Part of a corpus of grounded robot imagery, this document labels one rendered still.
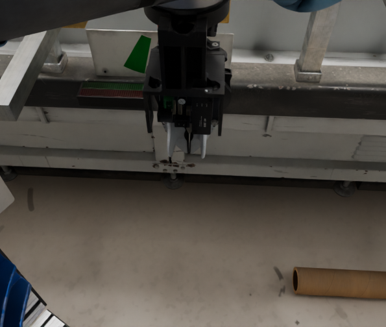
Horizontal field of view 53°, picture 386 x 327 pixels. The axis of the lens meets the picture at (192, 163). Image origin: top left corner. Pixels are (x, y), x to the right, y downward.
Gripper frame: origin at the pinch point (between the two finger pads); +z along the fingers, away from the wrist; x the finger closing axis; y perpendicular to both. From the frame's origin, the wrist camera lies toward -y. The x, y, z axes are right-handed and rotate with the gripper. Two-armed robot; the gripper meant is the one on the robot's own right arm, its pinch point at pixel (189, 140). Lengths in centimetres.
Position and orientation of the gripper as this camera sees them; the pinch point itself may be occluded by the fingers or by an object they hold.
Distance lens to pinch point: 48.3
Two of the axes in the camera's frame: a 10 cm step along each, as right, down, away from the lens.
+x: 10.0, 0.4, -0.3
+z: 0.0, 6.3, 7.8
